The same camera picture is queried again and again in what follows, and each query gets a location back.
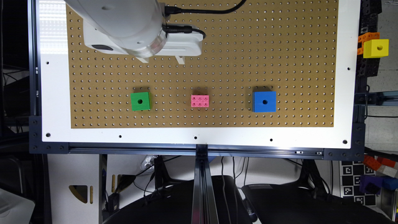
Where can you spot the blue cube block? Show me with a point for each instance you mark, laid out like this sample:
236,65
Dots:
264,101

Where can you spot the black aluminium frame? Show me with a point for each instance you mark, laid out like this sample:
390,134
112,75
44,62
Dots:
203,198

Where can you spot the brown pegboard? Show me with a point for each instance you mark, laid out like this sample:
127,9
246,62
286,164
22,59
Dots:
288,47

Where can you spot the black office chair right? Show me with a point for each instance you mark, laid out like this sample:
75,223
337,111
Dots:
307,200

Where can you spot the black office chair left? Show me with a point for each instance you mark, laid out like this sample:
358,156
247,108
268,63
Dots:
174,203

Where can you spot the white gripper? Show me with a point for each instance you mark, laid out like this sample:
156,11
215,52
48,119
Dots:
178,45

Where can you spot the yellow cube block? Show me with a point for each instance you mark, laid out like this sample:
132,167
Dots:
376,48

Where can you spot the purple block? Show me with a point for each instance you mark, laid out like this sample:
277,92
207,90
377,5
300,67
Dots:
370,184

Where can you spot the green cube block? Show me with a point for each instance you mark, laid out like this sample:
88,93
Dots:
140,101

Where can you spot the white cabinet panel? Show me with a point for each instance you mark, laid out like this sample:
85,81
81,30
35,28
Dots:
75,188

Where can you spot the white board frame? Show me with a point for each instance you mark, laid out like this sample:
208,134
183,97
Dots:
51,17

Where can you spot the red orange block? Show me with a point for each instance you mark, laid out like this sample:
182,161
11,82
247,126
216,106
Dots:
376,163

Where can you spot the pink studded brick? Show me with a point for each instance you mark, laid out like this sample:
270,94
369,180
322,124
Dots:
200,101

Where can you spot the black office chair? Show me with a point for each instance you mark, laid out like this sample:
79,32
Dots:
307,200
174,203

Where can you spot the fiducial marker sheet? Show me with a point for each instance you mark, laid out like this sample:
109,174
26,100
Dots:
350,174

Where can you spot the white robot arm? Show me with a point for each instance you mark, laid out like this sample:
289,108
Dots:
138,28

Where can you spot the orange studded brick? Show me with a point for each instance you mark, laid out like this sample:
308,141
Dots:
364,38

